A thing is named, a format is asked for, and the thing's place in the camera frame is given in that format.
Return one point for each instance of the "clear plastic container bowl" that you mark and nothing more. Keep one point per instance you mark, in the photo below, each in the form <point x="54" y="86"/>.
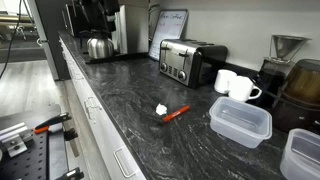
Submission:
<point x="300" y="156"/>
<point x="240" y="123"/>

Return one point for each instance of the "crumpled white paper scrap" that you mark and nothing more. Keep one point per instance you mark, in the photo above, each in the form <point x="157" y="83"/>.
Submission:
<point x="161" y="109"/>

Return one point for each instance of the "orange marker pen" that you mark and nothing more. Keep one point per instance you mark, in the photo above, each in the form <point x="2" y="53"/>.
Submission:
<point x="176" y="113"/>

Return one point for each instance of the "stainless steel four-slot toaster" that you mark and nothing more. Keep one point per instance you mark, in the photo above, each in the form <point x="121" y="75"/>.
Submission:
<point x="180" y="60"/>

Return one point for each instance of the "small whiteboard with handwriting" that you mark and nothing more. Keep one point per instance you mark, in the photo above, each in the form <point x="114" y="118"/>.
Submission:
<point x="168" y="30"/>

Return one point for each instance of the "white ceramic mug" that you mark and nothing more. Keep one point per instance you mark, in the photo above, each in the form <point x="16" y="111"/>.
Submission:
<point x="222" y="80"/>
<point x="241" y="88"/>

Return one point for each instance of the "white box appliance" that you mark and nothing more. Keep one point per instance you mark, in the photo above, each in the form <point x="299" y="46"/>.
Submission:
<point x="135" y="30"/>

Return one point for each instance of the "white drawer latch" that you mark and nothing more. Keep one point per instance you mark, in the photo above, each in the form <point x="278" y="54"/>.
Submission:
<point x="90" y="107"/>

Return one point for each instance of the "stainless steel coffee carafe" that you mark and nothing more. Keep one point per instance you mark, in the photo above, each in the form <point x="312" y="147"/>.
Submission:
<point x="100" y="48"/>

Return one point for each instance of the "black clamp knob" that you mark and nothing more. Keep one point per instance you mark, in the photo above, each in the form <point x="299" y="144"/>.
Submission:
<point x="70" y="134"/>

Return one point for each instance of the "black coffee machine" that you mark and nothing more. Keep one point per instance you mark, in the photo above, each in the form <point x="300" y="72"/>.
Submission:
<point x="90" y="13"/>

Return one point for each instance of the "dark glass coffee server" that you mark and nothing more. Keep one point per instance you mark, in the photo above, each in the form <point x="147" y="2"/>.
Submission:
<point x="270" y="80"/>

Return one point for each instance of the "brown translucent lidded container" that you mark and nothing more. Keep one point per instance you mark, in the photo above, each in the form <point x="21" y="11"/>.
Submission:
<point x="303" y="83"/>

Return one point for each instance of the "black perforated breadboard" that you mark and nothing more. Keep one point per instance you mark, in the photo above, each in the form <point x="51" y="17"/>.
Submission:
<point x="30" y="163"/>

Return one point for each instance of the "aluminium mounting bracket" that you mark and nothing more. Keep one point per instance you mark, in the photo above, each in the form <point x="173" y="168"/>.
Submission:
<point x="15" y="140"/>

